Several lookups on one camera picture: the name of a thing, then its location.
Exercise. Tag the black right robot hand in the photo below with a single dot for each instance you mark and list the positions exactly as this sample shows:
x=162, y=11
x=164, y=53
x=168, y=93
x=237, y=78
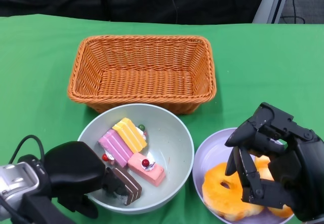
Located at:
x=303, y=173

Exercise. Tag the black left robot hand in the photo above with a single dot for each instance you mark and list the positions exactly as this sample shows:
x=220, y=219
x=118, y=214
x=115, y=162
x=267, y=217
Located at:
x=73, y=168

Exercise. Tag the orange white pumpkin bread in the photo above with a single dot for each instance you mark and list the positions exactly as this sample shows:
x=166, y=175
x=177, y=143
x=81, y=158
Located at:
x=262, y=163

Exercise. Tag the magenta striped cake slice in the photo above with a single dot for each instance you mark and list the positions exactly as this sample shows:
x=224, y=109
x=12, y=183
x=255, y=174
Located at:
x=116, y=145

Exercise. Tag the chocolate striped cake slice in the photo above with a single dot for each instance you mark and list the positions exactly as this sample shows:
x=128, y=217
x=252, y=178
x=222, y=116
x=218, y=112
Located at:
x=130, y=186

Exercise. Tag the yellow cake piece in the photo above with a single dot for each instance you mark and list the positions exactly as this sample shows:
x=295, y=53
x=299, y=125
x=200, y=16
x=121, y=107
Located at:
x=130, y=134

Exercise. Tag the pink cake slice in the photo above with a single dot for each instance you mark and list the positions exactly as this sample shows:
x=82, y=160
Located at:
x=149, y=173

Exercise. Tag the grey round bowl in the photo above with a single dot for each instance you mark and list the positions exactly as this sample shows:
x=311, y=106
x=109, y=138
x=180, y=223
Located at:
x=172, y=137

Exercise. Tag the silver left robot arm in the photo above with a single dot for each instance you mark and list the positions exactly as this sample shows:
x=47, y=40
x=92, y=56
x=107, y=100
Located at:
x=17, y=181

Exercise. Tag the white round plate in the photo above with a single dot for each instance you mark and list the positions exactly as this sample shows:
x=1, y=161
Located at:
x=212, y=150

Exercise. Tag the orange wicker basket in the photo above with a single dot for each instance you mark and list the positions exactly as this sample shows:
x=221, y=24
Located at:
x=144, y=87

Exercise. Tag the green tablecloth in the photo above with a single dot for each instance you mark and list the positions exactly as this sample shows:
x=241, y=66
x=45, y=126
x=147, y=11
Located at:
x=253, y=69

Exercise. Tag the grey metal stand leg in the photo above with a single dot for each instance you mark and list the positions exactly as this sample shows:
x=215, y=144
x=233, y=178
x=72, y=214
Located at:
x=268, y=6

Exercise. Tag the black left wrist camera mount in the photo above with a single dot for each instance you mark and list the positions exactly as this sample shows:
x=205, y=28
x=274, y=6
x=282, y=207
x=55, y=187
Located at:
x=43, y=208

